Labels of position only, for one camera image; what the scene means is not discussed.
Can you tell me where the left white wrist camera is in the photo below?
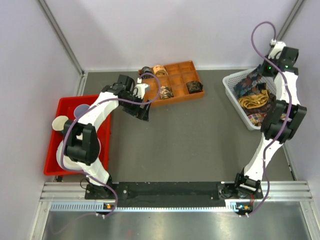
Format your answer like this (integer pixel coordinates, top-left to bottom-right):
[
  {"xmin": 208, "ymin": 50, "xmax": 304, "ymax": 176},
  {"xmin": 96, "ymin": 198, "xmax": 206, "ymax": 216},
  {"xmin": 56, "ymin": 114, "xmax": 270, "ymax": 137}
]
[{"xmin": 133, "ymin": 78, "xmax": 150, "ymax": 99}]

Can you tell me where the floral black rolled tie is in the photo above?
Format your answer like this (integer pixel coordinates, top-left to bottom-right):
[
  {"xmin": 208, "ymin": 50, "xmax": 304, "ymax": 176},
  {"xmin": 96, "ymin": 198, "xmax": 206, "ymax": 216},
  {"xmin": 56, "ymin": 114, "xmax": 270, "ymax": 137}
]
[{"xmin": 159, "ymin": 85, "xmax": 174, "ymax": 100}]

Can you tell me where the aluminium frame rail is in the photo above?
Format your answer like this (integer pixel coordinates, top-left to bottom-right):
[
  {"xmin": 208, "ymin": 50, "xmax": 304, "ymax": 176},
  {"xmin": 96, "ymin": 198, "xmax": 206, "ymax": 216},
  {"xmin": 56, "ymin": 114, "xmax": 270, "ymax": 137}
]
[{"xmin": 30, "ymin": 181, "xmax": 320, "ymax": 240}]

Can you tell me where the orange compartment tray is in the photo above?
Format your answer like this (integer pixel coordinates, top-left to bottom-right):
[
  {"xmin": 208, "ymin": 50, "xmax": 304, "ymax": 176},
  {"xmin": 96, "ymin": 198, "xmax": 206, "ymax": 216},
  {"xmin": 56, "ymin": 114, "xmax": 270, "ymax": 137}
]
[{"xmin": 138, "ymin": 60, "xmax": 205, "ymax": 107}]

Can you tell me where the red plastic bin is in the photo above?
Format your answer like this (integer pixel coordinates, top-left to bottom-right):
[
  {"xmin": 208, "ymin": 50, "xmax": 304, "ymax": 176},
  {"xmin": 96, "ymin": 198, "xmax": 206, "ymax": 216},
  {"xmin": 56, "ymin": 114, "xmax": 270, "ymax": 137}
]
[{"xmin": 44, "ymin": 94, "xmax": 112, "ymax": 176}]

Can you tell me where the dark floral necktie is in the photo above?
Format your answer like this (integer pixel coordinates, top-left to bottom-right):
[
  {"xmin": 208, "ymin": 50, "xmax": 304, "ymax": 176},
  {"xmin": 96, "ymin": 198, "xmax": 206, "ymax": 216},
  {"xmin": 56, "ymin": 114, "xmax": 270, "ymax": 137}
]
[{"xmin": 233, "ymin": 65, "xmax": 267, "ymax": 98}]

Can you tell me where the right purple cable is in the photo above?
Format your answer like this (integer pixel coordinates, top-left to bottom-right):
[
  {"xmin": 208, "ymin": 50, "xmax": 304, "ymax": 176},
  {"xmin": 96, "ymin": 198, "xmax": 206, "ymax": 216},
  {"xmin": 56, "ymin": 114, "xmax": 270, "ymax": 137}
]
[{"xmin": 246, "ymin": 21, "xmax": 293, "ymax": 217}]

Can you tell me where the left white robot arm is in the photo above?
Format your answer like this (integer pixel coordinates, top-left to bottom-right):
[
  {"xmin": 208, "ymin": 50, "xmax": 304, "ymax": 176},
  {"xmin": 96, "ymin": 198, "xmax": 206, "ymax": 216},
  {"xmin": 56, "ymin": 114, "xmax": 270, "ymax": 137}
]
[{"xmin": 52, "ymin": 83, "xmax": 152, "ymax": 199}]

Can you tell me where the cream floral folded tie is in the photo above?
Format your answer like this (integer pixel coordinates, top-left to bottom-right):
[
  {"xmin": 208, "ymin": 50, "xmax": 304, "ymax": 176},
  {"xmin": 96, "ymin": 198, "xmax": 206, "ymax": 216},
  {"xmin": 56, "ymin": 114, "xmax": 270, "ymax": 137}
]
[{"xmin": 248, "ymin": 112, "xmax": 267, "ymax": 127}]

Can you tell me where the dark brown rolled tie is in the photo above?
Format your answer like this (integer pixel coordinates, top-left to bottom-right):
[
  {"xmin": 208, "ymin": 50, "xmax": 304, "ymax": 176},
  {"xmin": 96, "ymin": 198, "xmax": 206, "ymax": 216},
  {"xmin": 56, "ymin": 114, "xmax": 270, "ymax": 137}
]
[{"xmin": 186, "ymin": 80, "xmax": 203, "ymax": 94}]

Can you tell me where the gold folded tie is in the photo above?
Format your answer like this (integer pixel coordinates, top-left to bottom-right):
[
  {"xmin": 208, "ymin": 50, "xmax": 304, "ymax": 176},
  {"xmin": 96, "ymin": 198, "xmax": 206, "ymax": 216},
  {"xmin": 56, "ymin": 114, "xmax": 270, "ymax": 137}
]
[{"xmin": 238, "ymin": 89, "xmax": 269, "ymax": 109}]

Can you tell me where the slotted cable duct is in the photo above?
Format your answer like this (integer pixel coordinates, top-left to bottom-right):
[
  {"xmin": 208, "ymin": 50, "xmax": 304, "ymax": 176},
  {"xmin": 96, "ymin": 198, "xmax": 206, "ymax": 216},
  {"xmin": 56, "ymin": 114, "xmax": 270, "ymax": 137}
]
[{"xmin": 50, "ymin": 201, "xmax": 253, "ymax": 213}]

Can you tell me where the peach rolled tie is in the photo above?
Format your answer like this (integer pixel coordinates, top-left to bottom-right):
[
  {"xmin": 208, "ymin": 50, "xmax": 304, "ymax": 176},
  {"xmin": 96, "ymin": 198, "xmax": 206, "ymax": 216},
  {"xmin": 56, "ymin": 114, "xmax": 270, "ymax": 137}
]
[{"xmin": 153, "ymin": 64, "xmax": 168, "ymax": 77}]

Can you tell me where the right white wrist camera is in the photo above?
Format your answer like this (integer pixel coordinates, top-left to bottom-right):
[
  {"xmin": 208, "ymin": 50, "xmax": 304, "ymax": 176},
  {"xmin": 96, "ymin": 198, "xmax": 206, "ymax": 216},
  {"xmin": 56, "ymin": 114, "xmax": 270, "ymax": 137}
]
[{"xmin": 267, "ymin": 39, "xmax": 286, "ymax": 60}]

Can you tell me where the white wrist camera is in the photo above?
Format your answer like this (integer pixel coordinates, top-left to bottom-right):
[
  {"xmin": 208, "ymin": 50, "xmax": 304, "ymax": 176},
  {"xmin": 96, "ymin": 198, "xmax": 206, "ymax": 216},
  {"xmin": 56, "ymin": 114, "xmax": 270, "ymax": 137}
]
[
  {"xmin": 267, "ymin": 39, "xmax": 286, "ymax": 60},
  {"xmin": 133, "ymin": 78, "xmax": 150, "ymax": 99}
]

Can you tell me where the dark maroon folded tie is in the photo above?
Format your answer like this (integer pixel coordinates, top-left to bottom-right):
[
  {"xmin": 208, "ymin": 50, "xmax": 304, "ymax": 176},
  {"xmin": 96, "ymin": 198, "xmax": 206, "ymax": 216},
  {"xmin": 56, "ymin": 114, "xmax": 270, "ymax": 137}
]
[{"xmin": 244, "ymin": 98, "xmax": 276, "ymax": 116}]

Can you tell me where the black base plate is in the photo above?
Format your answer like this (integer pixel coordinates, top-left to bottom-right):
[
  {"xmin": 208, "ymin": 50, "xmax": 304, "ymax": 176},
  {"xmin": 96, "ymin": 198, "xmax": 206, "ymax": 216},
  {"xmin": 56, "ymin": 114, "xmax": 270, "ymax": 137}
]
[{"xmin": 84, "ymin": 181, "xmax": 264, "ymax": 208}]

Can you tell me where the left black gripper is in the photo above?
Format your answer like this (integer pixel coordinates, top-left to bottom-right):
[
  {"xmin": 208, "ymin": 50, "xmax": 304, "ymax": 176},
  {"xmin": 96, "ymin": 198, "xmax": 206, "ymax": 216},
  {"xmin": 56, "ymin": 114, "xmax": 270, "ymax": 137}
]
[{"xmin": 120, "ymin": 91, "xmax": 151, "ymax": 122}]

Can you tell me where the white plastic basket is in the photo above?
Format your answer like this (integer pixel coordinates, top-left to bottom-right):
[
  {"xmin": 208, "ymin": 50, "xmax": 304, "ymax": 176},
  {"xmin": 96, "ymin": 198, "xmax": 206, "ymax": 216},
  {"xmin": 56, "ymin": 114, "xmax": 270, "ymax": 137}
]
[{"xmin": 222, "ymin": 68, "xmax": 261, "ymax": 131}]

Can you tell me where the white paper plate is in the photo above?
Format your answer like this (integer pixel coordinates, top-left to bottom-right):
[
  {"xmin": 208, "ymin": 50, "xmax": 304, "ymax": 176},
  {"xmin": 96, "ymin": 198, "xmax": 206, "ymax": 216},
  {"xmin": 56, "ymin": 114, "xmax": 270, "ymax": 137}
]
[{"xmin": 56, "ymin": 140, "xmax": 104, "ymax": 173}]

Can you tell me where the lilac plastic cup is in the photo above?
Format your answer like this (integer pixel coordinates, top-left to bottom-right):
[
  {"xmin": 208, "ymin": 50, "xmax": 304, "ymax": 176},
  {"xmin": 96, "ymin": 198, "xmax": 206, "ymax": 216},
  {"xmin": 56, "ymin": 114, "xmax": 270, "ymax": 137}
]
[{"xmin": 73, "ymin": 104, "xmax": 90, "ymax": 118}]

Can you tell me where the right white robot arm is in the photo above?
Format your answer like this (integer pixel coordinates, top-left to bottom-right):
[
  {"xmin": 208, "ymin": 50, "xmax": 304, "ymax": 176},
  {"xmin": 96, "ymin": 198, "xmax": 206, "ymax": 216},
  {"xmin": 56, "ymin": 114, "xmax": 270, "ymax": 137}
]
[{"xmin": 233, "ymin": 42, "xmax": 307, "ymax": 198}]

